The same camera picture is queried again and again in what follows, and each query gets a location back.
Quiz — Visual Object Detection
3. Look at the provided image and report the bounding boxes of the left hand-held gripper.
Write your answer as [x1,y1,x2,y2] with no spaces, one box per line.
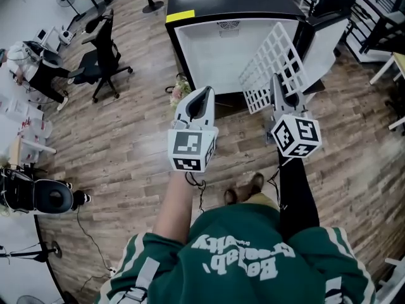
[167,86,219,172]

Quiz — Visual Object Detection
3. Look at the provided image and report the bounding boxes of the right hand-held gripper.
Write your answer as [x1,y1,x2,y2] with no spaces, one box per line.
[269,73,323,158]

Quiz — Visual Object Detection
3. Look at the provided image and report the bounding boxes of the white wire fridge shelf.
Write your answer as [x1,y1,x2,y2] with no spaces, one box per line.
[237,21,310,115]

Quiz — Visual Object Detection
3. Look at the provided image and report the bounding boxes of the person's left forearm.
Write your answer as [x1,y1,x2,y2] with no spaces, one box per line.
[153,168,199,244]

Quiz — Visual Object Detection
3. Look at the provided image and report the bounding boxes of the person's right forearm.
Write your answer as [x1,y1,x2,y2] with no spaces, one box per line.
[277,149,320,243]

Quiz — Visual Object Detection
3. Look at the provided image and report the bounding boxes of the pink flower bouquet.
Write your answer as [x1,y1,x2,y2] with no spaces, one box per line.
[168,77,193,109]

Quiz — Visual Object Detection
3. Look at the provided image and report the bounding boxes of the person's right brown shoe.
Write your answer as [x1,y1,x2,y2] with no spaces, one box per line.
[246,172,265,196]

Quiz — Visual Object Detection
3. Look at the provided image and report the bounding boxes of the person's brown shoe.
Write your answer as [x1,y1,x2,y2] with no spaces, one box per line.
[246,172,265,196]
[223,188,239,206]

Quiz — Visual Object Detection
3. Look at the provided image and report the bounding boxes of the person's left brown shoe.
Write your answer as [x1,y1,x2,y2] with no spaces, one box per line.
[223,188,239,206]

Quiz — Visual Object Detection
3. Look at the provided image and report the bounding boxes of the yellow sticker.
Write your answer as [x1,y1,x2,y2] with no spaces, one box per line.
[165,9,196,24]

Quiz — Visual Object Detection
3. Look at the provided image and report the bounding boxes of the person's khaki trousers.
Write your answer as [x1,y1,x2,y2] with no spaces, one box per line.
[239,191,281,212]

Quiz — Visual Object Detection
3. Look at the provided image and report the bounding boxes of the black metal railing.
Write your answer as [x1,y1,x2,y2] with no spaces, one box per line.
[344,0,405,55]

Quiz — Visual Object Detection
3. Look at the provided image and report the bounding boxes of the person's green jersey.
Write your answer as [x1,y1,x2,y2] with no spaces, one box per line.
[94,203,377,304]

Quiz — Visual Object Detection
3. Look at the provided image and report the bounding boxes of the black floor stand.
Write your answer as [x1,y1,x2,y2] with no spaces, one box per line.
[0,241,63,264]

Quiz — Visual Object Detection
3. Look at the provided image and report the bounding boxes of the white chair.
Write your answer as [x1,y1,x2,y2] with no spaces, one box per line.
[375,257,405,304]

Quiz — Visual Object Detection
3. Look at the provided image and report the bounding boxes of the round white table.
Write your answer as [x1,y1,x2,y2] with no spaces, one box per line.
[0,213,64,304]

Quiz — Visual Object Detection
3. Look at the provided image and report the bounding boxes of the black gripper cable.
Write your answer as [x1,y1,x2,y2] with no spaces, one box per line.
[184,170,207,214]
[266,167,283,209]

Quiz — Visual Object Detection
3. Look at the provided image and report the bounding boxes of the white frame table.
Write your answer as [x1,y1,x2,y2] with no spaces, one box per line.
[368,51,405,86]

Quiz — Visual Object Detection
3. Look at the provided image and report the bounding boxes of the black floor cable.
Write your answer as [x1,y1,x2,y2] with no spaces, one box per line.
[75,207,118,294]

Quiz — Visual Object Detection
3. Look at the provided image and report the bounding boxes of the person's grey shoulder strap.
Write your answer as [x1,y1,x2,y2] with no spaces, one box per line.
[109,256,161,304]

